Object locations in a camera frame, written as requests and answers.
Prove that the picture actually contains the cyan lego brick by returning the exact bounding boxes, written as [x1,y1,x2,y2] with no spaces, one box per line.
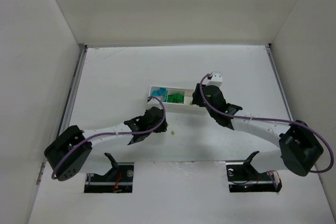
[151,87,168,102]

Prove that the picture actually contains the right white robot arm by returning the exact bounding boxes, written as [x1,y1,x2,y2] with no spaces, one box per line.
[192,83,323,176]

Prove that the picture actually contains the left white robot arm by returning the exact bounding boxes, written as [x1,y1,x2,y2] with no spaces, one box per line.
[44,106,167,182]

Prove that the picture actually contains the white three-compartment tray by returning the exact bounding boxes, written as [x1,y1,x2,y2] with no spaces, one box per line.
[149,86,207,115]

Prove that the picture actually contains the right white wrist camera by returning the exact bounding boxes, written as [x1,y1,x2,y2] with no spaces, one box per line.
[206,72,223,88]

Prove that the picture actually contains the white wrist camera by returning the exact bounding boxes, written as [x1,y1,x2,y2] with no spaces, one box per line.
[147,96,156,102]
[206,72,223,88]

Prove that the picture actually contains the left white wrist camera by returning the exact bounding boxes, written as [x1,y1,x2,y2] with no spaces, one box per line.
[147,96,156,102]

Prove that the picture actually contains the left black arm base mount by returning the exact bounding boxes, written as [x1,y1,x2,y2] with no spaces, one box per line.
[83,153,134,194]

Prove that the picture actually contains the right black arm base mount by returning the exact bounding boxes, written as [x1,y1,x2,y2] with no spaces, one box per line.
[226,151,282,193]

